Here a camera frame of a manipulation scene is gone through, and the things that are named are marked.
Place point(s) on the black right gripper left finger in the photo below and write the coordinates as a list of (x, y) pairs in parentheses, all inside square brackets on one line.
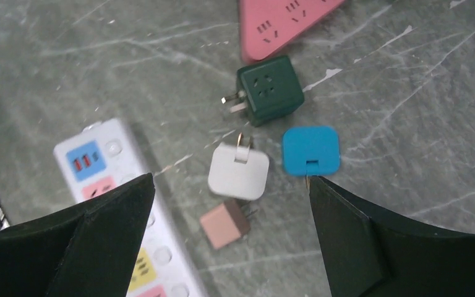
[(88, 249)]

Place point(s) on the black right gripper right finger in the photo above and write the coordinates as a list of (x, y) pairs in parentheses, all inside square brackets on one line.
[(368, 250)]

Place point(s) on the white multicolour power strip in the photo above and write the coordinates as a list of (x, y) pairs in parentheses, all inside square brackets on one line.
[(105, 156)]

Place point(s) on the blue plug adapter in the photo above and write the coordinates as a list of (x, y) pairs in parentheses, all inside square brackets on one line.
[(311, 151)]

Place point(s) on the dark green cube socket adapter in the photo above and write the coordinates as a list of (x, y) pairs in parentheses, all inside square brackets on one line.
[(266, 91)]

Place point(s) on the pink triangular power strip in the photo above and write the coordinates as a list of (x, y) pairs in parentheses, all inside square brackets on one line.
[(266, 26)]

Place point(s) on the small pink charger plug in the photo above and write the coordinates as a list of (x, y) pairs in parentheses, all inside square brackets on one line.
[(227, 222)]

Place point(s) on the white flat plug adapter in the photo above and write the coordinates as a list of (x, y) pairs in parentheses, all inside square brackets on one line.
[(238, 171)]

